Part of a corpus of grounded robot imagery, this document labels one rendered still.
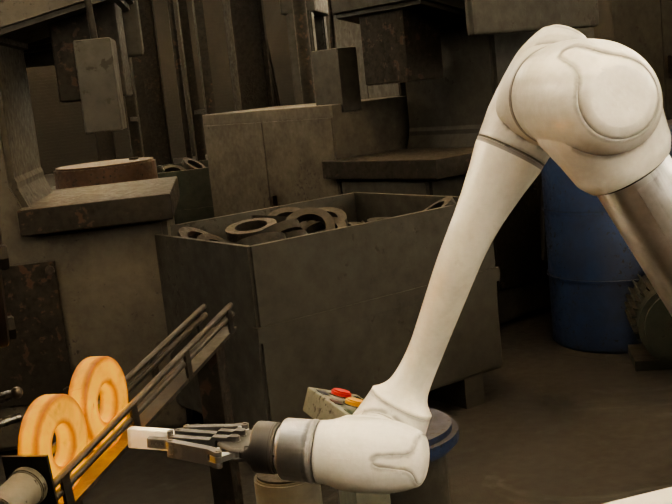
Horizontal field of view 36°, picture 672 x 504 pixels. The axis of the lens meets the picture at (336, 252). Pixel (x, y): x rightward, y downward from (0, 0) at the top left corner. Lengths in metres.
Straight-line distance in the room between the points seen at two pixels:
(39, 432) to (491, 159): 0.76
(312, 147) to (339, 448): 3.68
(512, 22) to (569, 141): 3.24
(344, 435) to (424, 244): 2.16
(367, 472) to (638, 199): 0.51
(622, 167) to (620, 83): 0.11
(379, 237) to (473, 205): 2.03
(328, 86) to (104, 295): 1.76
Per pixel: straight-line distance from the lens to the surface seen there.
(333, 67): 4.98
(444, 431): 2.32
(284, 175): 5.25
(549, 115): 1.25
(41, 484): 1.59
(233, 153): 5.59
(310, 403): 2.05
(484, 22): 4.35
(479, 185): 1.43
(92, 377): 1.74
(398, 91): 5.78
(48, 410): 1.62
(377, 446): 1.45
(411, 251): 3.54
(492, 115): 1.44
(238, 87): 9.88
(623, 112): 1.23
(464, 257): 1.45
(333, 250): 3.34
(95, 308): 3.80
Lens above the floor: 1.21
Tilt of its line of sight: 9 degrees down
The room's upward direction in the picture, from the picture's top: 6 degrees counter-clockwise
